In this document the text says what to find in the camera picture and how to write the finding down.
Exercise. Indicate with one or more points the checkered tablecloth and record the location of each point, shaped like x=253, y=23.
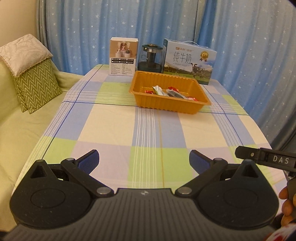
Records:
x=142, y=147

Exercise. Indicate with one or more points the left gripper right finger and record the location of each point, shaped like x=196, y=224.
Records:
x=209, y=170

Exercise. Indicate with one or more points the green chevron cushion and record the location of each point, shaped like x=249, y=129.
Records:
x=36, y=86

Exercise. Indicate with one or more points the small white product box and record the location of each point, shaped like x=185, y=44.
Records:
x=123, y=56

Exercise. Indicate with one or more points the red candy packet top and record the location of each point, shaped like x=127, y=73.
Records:
x=172, y=88

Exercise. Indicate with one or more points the red candy packet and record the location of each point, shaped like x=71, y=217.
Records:
x=172, y=88
x=192, y=98

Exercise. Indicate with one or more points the cream white pillow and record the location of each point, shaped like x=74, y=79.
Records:
x=23, y=54

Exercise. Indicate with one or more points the person's right hand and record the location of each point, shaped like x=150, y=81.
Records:
x=288, y=207

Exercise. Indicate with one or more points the clear black printed snack packet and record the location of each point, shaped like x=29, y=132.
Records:
x=174, y=94

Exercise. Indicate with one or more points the orange plastic tray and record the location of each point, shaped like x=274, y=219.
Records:
x=143, y=81

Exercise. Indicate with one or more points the pure milk carton box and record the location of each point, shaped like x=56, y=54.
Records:
x=188, y=59

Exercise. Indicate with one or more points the blue star curtain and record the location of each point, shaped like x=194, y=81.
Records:
x=248, y=46

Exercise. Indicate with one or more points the red candy packet front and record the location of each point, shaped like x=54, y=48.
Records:
x=192, y=98

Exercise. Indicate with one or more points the dark green glass jar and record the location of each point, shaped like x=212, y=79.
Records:
x=150, y=58

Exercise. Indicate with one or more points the silver foil snack packet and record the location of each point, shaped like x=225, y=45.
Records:
x=159, y=91

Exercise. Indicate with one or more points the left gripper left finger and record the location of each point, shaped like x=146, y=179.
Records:
x=79, y=171

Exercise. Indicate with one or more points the green sofa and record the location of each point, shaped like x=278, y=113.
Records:
x=20, y=131

